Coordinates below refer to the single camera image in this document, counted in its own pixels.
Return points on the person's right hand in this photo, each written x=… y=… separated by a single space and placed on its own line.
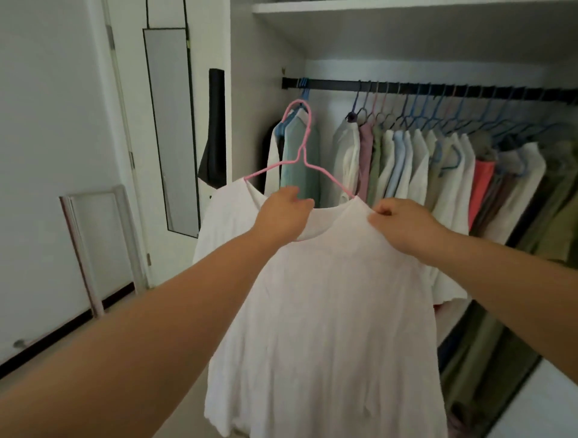
x=406 y=225

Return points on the person's left hand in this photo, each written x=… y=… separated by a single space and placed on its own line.
x=280 y=216

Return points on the clothes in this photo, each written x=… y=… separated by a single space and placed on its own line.
x=298 y=153

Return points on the green shorts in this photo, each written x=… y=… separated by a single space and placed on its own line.
x=375 y=158

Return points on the white floral blouse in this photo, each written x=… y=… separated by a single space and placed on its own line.
x=343 y=153

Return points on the beige plastic hanger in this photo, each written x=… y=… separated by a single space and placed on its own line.
x=477 y=106
x=387 y=97
x=399 y=101

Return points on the mauve grey plastic hanger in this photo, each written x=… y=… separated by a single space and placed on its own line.
x=369 y=97

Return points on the white wardrobe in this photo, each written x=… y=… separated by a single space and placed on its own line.
x=262 y=54

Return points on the person's left forearm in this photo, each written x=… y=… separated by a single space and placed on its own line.
x=126 y=352

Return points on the person's right forearm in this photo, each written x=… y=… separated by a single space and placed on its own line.
x=510 y=289

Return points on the grey framed panel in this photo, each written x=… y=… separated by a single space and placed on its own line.
x=104 y=248

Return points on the white room door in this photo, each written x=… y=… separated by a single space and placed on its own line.
x=128 y=90

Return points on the small metal door stop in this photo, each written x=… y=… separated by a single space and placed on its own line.
x=18 y=344

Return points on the tall wall mirror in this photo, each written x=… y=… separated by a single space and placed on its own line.
x=171 y=135

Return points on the black clothes rail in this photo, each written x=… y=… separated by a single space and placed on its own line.
x=329 y=85

